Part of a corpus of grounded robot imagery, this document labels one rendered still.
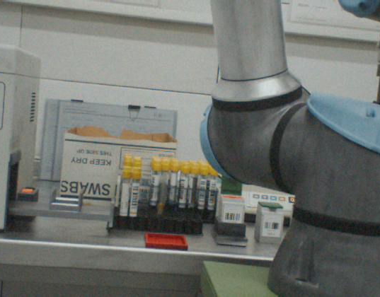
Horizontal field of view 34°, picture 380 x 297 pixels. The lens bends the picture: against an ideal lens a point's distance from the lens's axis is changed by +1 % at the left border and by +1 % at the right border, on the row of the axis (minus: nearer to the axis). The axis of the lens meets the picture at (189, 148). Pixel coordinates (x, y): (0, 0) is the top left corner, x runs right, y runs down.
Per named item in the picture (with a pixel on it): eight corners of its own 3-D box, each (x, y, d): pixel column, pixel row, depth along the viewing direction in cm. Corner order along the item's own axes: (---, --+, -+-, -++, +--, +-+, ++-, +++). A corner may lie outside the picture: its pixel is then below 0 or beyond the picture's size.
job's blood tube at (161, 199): (156, 225, 113) (160, 172, 112) (155, 224, 114) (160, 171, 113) (163, 225, 113) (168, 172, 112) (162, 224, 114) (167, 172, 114)
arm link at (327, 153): (361, 226, 63) (381, 94, 62) (261, 199, 72) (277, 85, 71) (419, 222, 71) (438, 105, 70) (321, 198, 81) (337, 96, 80)
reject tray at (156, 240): (145, 247, 98) (146, 242, 98) (144, 237, 105) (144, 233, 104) (187, 249, 98) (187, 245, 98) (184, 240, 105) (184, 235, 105)
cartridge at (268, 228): (259, 242, 109) (262, 205, 108) (253, 236, 114) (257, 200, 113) (281, 244, 109) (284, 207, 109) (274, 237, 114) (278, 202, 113)
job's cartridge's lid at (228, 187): (222, 168, 110) (222, 168, 111) (220, 194, 110) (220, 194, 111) (243, 170, 111) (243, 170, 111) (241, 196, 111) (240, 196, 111)
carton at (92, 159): (55, 203, 128) (61, 131, 126) (69, 183, 156) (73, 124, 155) (173, 211, 130) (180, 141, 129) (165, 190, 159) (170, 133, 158)
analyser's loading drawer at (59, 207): (-16, 218, 99) (-14, 186, 99) (-7, 210, 106) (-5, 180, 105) (112, 227, 101) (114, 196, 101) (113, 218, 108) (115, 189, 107)
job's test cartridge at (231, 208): (219, 233, 106) (223, 198, 106) (216, 228, 111) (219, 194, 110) (242, 235, 107) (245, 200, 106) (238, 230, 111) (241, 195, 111)
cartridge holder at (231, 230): (216, 245, 104) (218, 223, 104) (211, 233, 113) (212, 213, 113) (247, 247, 105) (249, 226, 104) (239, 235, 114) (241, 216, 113)
